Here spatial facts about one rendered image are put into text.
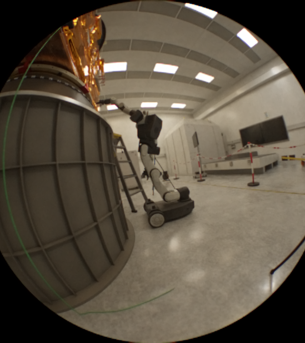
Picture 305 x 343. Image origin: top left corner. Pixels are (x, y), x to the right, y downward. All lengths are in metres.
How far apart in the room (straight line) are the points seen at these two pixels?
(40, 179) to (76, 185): 0.21
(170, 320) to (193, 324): 0.10
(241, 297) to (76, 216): 0.98
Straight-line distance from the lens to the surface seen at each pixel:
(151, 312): 0.72
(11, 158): 0.67
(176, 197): 1.53
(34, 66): 1.33
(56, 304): 0.92
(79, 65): 1.50
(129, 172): 4.48
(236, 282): 0.81
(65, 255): 0.73
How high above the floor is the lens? 0.67
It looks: 1 degrees down
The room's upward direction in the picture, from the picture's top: 9 degrees counter-clockwise
